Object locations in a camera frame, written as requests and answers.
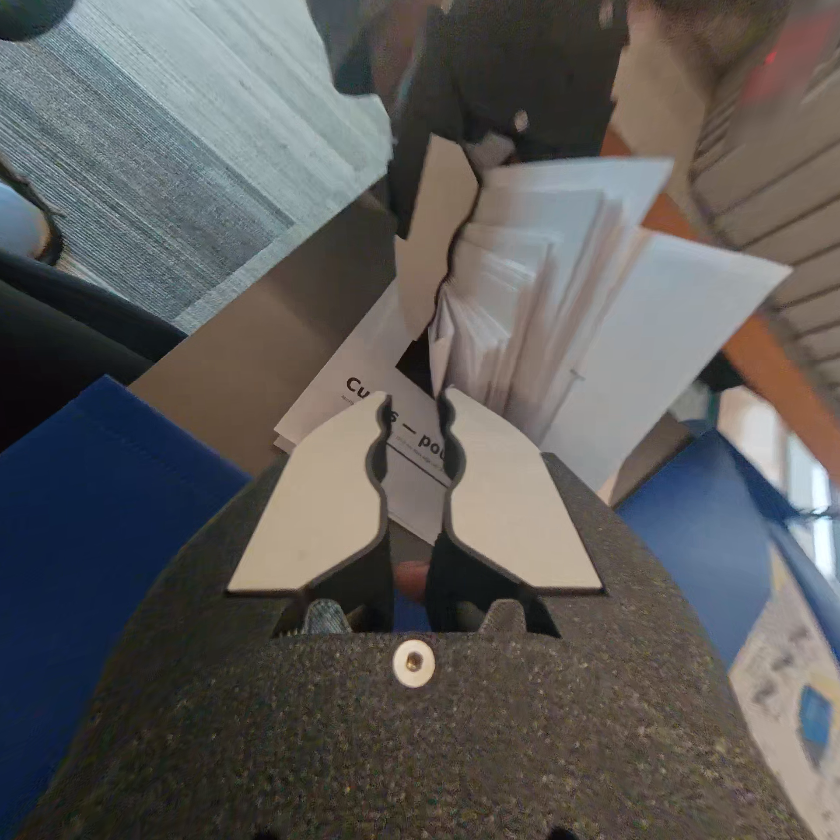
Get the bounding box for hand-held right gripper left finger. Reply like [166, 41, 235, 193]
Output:
[226, 394, 395, 632]

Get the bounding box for orange wooden bar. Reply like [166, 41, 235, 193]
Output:
[600, 125, 840, 487]

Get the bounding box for printed instruction sheet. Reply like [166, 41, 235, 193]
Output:
[728, 545, 840, 840]

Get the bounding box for white and black shoe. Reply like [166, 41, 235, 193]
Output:
[0, 164, 67, 266]

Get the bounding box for person's black trouser leg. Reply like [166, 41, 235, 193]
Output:
[0, 249, 188, 454]

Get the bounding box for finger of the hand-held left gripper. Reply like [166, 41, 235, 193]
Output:
[392, 134, 484, 396]

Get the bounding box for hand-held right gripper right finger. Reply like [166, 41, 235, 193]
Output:
[425, 387, 605, 632]

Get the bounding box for white sheet with bold title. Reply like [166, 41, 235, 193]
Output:
[273, 282, 460, 546]

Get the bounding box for stack of white paper sheets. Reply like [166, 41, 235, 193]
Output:
[427, 154, 795, 493]

